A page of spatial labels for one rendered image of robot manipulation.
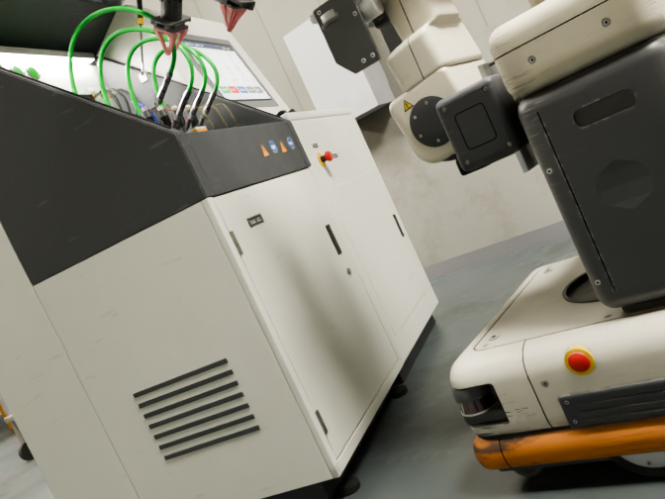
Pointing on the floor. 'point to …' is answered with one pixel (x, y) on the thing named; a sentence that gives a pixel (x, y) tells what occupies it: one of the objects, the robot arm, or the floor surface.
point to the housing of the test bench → (51, 395)
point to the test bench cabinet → (197, 368)
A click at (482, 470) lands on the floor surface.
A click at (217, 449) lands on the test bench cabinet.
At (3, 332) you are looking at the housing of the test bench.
